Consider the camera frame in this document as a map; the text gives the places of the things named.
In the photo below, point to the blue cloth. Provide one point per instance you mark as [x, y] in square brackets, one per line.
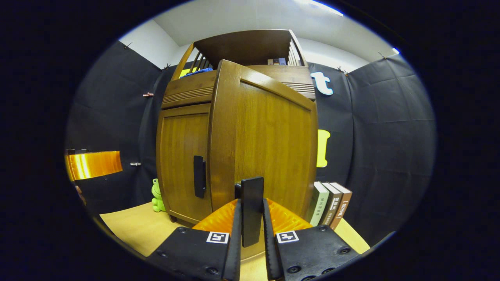
[201, 71]

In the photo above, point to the green standing book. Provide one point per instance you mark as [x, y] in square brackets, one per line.
[318, 205]

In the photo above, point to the green frog toy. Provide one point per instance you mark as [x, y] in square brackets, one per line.
[157, 199]

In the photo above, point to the wooden cabinet door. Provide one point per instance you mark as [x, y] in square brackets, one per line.
[179, 148]
[265, 136]

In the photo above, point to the reddish brown standing book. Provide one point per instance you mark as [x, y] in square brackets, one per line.
[343, 207]

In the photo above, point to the large ceiling light panel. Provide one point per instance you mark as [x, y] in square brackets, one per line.
[326, 7]

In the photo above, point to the dark brown standing book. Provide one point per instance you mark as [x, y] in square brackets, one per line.
[332, 207]

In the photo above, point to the wooden double-door shoe cabinet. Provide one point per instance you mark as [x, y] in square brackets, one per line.
[242, 47]

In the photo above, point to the wooden drawer with black knob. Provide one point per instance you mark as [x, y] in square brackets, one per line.
[187, 91]

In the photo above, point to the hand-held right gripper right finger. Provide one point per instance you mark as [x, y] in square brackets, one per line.
[270, 249]

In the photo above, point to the black backdrop cloth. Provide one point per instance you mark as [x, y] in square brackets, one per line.
[383, 136]

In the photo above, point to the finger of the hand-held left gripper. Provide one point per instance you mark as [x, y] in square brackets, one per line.
[93, 164]

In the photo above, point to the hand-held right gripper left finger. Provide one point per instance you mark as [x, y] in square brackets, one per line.
[233, 242]

